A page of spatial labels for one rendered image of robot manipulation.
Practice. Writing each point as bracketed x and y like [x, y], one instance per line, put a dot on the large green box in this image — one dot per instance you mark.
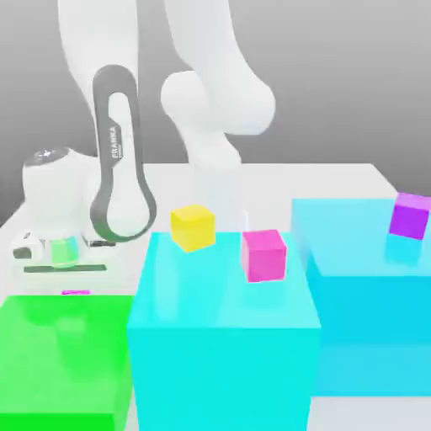
[64, 360]

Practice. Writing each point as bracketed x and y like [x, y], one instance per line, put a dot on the large sky blue box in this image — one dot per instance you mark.
[370, 320]

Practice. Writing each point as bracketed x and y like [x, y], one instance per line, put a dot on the small yellow cube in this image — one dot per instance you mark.
[192, 227]

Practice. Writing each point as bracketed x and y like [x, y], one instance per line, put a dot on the small magenta cube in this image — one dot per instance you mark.
[75, 292]

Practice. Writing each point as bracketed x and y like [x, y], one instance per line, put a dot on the small pink cube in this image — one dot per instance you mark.
[263, 256]

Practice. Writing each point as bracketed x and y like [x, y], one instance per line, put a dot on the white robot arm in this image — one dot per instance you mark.
[208, 80]

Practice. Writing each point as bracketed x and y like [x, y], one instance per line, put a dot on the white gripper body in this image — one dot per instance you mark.
[64, 274]

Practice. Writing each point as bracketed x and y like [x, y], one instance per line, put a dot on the small purple cube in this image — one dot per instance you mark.
[408, 219]

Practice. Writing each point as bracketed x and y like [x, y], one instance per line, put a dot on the large turquoise box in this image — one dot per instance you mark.
[222, 353]

